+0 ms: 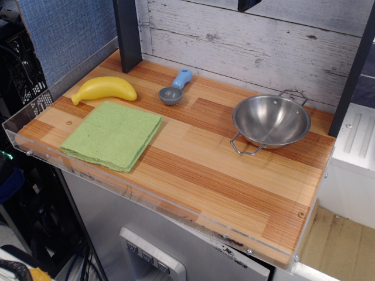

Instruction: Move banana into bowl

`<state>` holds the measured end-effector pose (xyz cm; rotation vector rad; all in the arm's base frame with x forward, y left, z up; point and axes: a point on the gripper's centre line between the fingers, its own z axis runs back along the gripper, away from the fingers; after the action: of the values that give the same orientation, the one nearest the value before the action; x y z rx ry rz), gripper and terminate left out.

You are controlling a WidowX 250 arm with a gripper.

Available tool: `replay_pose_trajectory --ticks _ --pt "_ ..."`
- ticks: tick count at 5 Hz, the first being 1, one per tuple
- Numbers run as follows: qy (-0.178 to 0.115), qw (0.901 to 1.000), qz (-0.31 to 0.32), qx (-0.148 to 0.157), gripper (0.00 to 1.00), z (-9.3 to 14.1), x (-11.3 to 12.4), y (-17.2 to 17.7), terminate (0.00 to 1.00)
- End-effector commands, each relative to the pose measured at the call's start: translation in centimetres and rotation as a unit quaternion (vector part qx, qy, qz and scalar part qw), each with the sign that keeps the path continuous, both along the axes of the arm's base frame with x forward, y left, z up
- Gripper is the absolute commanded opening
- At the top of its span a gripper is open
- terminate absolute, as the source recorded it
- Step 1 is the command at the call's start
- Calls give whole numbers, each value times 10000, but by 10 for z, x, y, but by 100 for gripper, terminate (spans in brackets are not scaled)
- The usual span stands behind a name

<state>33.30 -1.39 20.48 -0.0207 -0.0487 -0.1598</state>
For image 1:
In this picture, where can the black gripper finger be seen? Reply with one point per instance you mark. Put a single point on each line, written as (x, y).
(244, 5)

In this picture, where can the yellow toy banana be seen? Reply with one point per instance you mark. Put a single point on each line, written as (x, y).
(102, 87)

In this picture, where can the blue grey toy scoop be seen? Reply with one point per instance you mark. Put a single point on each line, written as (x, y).
(173, 94)

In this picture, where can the clear acrylic table guard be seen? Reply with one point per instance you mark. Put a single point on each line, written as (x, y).
(190, 194)

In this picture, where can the blue fabric partition panel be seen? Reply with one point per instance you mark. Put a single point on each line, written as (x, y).
(70, 38)

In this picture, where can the green folded cloth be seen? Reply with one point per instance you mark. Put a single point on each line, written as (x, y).
(113, 136)

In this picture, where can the white toy sink unit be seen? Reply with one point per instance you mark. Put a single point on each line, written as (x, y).
(347, 187)

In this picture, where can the silver toy fridge cabinet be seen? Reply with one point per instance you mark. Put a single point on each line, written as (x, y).
(135, 237)

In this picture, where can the dark grey left post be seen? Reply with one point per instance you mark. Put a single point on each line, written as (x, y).
(128, 33)

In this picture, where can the dark grey post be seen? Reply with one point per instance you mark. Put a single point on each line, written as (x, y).
(354, 75)
(128, 33)

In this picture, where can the silver metal bowl with handles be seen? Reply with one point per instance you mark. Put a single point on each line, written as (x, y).
(271, 121)

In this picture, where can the dark grey right post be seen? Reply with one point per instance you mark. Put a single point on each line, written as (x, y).
(354, 75)

